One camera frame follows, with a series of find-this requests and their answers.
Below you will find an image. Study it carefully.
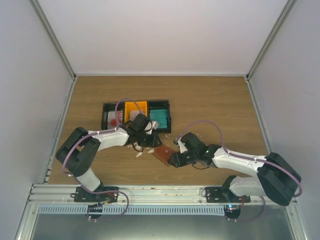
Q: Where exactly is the brown leather card holder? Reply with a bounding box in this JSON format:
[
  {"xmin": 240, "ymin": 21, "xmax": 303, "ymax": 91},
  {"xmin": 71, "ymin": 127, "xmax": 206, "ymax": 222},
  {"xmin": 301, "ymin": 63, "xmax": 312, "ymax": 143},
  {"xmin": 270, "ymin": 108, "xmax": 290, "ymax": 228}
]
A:
[{"xmin": 152, "ymin": 144, "xmax": 176, "ymax": 166}]

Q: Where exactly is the green credit card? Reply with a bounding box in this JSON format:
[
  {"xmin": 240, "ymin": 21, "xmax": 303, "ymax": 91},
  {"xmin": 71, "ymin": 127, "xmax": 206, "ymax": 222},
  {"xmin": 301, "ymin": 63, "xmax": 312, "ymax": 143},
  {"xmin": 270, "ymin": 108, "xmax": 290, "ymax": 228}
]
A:
[{"xmin": 149, "ymin": 109, "xmax": 168, "ymax": 129}]

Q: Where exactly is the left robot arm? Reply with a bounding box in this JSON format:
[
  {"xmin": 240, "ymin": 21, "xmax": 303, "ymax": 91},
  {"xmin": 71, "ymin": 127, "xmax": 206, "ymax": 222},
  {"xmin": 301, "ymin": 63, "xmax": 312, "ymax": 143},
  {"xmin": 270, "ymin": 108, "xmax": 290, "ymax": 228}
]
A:
[{"xmin": 55, "ymin": 113, "xmax": 162, "ymax": 202}]

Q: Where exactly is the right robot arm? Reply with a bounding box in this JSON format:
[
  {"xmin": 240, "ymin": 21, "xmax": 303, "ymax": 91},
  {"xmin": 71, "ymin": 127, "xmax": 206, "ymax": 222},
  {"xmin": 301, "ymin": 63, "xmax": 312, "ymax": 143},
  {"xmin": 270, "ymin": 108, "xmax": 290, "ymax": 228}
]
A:
[{"xmin": 167, "ymin": 132, "xmax": 302, "ymax": 206}]

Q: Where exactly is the white pink cards stack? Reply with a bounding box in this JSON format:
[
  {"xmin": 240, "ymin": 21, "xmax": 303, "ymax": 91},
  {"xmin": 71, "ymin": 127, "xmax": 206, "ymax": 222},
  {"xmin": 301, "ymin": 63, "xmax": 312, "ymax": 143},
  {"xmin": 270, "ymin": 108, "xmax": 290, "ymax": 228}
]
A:
[{"xmin": 129, "ymin": 110, "xmax": 140, "ymax": 121}]

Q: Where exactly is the red white cards stack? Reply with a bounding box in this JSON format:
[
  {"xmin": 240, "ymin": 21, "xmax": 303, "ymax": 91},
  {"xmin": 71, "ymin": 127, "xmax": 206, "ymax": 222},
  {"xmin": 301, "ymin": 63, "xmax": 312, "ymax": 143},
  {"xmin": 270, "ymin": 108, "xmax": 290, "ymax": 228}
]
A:
[{"xmin": 106, "ymin": 111, "xmax": 123, "ymax": 129}]

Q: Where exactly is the white paper scrap pile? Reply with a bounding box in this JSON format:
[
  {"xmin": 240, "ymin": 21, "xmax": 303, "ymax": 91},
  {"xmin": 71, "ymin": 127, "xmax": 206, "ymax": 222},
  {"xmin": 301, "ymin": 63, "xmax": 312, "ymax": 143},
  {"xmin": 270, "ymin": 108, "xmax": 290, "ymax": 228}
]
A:
[{"xmin": 127, "ymin": 142, "xmax": 142, "ymax": 151}]

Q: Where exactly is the orange bin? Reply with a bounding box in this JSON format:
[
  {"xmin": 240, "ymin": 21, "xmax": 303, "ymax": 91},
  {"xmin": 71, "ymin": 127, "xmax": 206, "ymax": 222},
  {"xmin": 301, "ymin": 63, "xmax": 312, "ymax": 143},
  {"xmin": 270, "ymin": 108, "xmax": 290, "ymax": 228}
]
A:
[{"xmin": 124, "ymin": 101, "xmax": 148, "ymax": 122}]

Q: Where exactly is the black bin right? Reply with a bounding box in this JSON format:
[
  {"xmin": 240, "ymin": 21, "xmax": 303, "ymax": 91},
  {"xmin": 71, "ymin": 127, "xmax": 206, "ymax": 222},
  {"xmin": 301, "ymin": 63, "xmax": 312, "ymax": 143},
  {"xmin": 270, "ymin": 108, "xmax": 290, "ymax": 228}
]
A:
[{"xmin": 147, "ymin": 100, "xmax": 172, "ymax": 134}]

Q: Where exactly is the black bin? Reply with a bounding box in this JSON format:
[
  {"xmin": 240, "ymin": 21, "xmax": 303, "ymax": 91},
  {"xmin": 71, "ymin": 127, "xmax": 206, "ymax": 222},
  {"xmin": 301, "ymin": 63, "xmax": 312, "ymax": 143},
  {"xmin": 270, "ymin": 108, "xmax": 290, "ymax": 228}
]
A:
[
  {"xmin": 147, "ymin": 100, "xmax": 172, "ymax": 134},
  {"xmin": 100, "ymin": 102, "xmax": 125, "ymax": 130}
]

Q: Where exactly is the black bin left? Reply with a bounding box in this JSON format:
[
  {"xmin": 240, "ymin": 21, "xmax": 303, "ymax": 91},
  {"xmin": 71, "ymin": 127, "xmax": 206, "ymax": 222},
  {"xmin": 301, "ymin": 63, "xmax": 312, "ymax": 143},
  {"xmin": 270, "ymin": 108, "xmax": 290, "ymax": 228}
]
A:
[{"xmin": 100, "ymin": 102, "xmax": 125, "ymax": 130}]

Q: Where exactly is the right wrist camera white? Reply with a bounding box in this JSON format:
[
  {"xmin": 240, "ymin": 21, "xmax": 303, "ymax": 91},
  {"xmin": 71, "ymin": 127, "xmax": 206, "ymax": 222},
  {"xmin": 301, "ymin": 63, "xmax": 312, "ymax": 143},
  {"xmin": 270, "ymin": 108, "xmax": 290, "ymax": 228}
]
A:
[{"xmin": 173, "ymin": 136, "xmax": 188, "ymax": 154}]

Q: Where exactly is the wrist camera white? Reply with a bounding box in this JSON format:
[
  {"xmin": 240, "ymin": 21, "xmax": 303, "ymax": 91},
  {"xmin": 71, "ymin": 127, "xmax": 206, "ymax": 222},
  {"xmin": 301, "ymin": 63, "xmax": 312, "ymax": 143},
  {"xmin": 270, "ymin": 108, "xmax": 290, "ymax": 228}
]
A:
[
  {"xmin": 145, "ymin": 121, "xmax": 159, "ymax": 135},
  {"xmin": 173, "ymin": 136, "xmax": 188, "ymax": 154}
]

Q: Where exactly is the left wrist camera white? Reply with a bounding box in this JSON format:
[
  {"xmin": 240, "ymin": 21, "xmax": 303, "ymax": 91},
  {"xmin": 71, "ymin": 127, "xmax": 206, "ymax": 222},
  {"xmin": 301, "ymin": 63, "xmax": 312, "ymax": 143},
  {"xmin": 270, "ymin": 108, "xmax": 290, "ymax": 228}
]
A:
[{"xmin": 145, "ymin": 121, "xmax": 159, "ymax": 135}]

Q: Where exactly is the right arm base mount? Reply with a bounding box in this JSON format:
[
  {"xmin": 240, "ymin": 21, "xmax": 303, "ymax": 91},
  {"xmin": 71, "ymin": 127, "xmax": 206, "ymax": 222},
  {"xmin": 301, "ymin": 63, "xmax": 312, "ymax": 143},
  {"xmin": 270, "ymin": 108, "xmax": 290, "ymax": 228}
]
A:
[{"xmin": 200, "ymin": 186, "xmax": 251, "ymax": 204}]

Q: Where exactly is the grey slotted cable duct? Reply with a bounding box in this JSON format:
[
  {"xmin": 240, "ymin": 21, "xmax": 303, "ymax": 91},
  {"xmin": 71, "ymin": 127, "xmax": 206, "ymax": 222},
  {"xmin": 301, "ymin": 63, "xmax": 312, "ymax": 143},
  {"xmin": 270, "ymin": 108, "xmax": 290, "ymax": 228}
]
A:
[{"xmin": 38, "ymin": 204, "xmax": 225, "ymax": 216}]

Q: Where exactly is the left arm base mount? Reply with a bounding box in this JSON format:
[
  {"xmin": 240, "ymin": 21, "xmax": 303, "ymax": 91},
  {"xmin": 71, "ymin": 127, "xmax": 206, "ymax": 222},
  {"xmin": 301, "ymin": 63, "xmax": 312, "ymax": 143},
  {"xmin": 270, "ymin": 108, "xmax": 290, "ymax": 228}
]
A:
[{"xmin": 70, "ymin": 186, "xmax": 119, "ymax": 204}]

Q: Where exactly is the aluminium rail frame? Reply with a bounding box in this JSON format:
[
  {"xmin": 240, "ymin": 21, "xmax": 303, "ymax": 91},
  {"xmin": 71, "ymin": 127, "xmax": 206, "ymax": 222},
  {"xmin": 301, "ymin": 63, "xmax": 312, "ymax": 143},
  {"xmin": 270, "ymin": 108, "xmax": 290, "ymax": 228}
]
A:
[{"xmin": 15, "ymin": 184, "xmax": 309, "ymax": 240}]

